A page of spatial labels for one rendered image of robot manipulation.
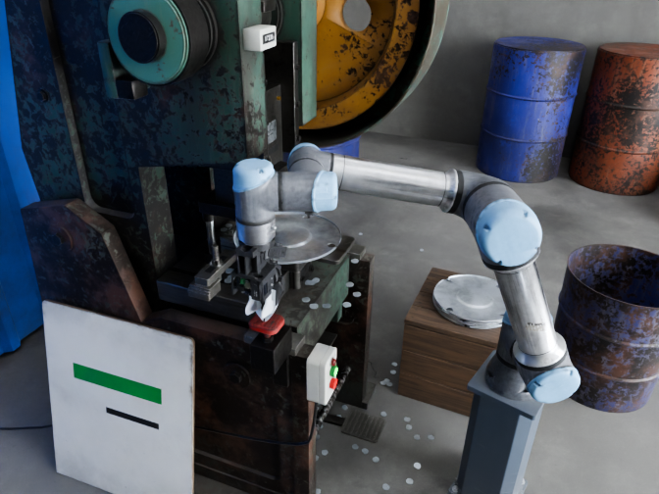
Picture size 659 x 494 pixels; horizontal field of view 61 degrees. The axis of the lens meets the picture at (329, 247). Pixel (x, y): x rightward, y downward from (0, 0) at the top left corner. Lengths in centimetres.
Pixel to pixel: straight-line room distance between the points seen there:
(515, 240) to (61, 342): 128
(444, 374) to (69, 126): 140
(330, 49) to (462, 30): 296
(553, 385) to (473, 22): 354
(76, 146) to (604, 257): 187
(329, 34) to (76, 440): 142
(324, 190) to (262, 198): 11
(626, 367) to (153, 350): 154
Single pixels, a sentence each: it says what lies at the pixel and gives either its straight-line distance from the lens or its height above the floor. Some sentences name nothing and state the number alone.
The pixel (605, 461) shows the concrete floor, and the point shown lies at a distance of 215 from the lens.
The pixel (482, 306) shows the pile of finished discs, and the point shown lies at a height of 38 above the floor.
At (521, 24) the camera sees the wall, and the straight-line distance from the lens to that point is 453.
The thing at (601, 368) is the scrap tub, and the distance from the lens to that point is 219.
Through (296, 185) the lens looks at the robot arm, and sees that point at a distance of 102.
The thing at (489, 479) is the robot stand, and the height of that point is 14.
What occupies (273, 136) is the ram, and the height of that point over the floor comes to 105.
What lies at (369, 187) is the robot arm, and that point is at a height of 104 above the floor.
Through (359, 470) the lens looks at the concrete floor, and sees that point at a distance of 192.
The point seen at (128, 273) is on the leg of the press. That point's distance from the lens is 155.
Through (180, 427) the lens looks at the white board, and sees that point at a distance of 165.
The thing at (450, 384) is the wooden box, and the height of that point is 12.
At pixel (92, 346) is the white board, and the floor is 49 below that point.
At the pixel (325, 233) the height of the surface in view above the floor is 78.
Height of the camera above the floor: 150
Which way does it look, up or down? 30 degrees down
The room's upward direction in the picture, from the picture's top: 1 degrees clockwise
